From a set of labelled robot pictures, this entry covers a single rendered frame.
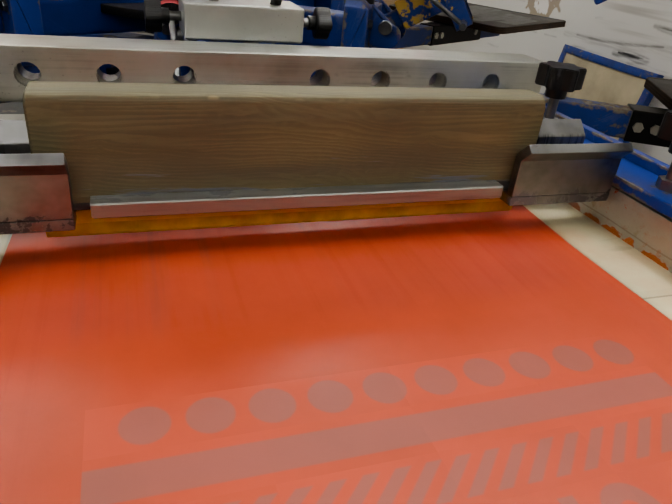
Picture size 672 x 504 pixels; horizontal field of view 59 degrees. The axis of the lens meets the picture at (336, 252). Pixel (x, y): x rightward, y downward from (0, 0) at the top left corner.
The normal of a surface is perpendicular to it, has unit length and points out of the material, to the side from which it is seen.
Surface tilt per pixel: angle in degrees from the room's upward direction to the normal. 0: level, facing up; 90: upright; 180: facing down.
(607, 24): 90
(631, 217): 90
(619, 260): 0
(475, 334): 0
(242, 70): 90
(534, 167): 90
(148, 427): 0
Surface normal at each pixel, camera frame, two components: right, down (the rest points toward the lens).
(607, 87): -0.92, -0.07
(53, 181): 0.31, 0.49
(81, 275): 0.10, -0.87
